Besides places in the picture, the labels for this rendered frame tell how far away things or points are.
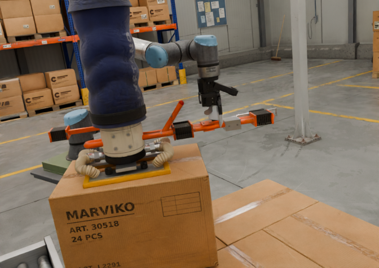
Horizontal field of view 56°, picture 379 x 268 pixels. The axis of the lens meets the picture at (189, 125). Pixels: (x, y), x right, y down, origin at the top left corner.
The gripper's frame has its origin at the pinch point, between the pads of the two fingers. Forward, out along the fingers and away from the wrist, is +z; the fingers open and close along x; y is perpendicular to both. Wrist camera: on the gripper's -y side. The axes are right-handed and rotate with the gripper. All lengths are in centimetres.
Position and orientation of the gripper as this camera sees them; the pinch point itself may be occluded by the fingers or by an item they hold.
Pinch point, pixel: (219, 122)
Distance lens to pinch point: 155.3
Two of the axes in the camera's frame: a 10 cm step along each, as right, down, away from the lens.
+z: 1.2, 9.6, 2.6
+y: -9.8, 1.6, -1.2
